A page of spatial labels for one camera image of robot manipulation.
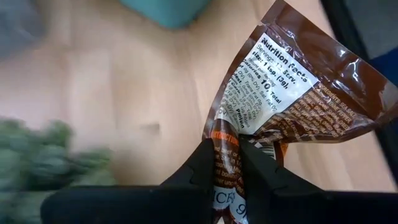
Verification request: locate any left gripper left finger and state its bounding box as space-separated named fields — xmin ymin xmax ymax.
xmin=40 ymin=138 xmax=216 ymax=224

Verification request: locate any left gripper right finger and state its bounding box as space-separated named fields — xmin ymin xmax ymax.
xmin=239 ymin=136 xmax=398 ymax=224

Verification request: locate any brown taco seasoning packet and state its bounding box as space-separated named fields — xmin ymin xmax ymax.
xmin=201 ymin=0 xmax=398 ymax=224

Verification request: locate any green succulent potted plant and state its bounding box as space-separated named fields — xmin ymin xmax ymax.
xmin=0 ymin=117 xmax=116 ymax=224

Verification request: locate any teal plastic bin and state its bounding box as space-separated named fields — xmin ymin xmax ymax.
xmin=119 ymin=0 xmax=213 ymax=30

